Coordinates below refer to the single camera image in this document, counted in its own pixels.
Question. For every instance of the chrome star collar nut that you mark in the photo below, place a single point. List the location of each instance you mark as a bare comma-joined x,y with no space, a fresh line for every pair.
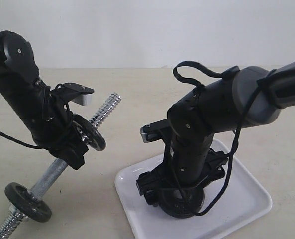
17,214

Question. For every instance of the chrome threaded dumbbell bar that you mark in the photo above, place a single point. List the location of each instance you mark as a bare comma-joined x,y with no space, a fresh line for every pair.
58,166

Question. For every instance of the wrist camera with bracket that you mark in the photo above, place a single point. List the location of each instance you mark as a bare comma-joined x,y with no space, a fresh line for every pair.
159,130
73,92

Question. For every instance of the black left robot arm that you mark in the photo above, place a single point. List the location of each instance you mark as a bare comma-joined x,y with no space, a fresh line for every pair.
44,111

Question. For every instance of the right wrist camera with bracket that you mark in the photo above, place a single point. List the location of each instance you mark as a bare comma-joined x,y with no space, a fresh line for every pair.
159,130

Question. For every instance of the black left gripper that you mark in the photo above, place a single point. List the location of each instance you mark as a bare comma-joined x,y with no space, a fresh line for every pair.
61,139

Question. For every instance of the black and grey right robot arm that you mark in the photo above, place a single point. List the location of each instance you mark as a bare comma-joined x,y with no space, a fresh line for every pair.
239,98

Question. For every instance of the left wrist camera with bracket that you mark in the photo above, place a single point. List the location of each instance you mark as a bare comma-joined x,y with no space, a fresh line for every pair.
73,92

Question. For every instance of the white rectangular tray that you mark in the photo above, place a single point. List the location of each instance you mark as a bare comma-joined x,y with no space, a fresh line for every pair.
244,201

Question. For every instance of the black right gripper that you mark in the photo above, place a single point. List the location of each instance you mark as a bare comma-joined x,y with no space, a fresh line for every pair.
166,177

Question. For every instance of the black weight plate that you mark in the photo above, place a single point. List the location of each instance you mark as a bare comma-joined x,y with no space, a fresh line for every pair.
172,203
35,209
88,133

